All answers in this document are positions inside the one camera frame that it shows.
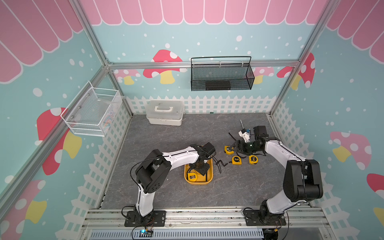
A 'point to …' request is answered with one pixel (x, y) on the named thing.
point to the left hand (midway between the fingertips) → (199, 171)
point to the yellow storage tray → (207, 178)
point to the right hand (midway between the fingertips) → (234, 149)
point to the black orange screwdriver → (242, 126)
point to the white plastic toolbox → (165, 112)
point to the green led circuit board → (144, 233)
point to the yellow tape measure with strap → (235, 160)
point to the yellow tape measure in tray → (192, 177)
